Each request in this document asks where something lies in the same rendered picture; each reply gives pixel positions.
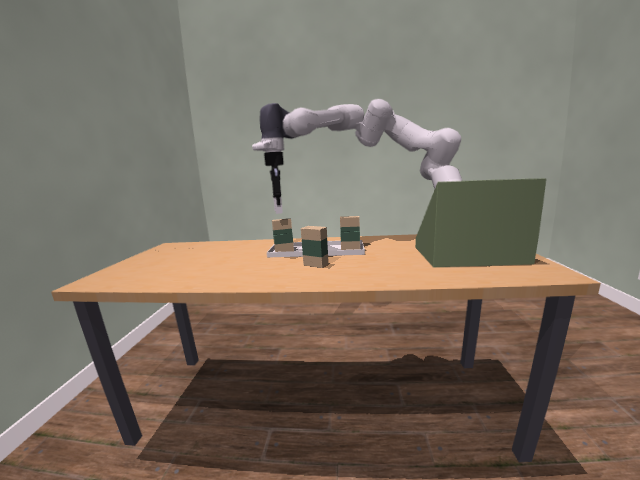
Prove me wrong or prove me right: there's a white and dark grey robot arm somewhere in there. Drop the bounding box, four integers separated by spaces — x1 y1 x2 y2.
252 99 463 190

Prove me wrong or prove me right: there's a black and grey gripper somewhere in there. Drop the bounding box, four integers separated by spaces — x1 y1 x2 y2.
264 152 284 214

